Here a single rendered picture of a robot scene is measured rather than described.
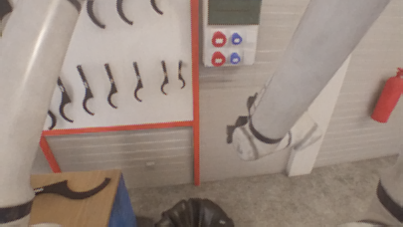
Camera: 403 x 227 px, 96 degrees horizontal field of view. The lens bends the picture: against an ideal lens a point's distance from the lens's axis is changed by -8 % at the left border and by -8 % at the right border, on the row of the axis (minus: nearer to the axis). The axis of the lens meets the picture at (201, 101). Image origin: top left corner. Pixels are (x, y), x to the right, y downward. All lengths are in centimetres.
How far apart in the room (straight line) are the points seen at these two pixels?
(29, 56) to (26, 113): 11
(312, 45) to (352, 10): 6
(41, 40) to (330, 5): 49
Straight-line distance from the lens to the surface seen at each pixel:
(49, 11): 52
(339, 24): 31
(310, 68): 33
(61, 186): 143
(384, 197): 48
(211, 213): 149
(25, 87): 47
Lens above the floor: 189
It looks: 28 degrees down
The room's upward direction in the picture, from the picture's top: straight up
